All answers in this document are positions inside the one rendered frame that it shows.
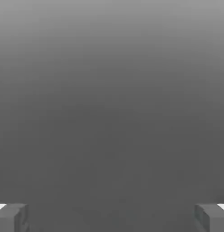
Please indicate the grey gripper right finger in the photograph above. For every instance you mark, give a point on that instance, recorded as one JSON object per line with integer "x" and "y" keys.
{"x": 213, "y": 220}

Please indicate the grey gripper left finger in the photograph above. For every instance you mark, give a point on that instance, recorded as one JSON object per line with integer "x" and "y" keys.
{"x": 8, "y": 219}

